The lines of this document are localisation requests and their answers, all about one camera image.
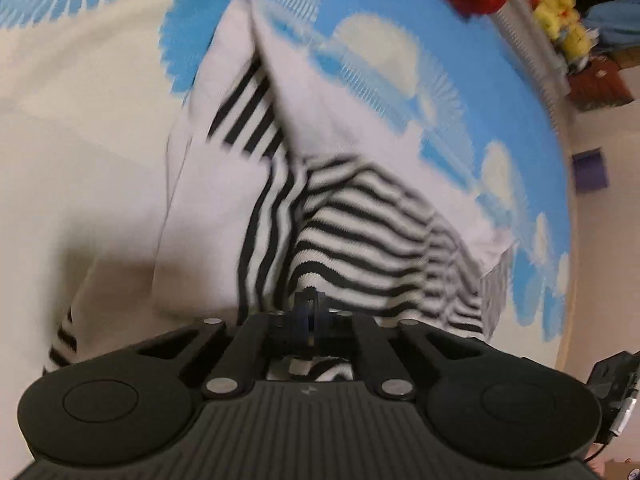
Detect black white striped garment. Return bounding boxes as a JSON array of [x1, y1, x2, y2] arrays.
[[44, 0, 513, 372]]

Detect purple box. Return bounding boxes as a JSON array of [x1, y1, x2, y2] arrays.
[[572, 148, 608, 194]]

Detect dark red plush toy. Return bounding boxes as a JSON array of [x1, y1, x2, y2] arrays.
[[567, 55, 634, 112]]

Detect blue cream patterned bed mat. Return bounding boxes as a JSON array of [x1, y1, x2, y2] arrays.
[[1, 0, 570, 478]]

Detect yellow plush toys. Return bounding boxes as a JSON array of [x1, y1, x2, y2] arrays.
[[529, 0, 593, 66]]

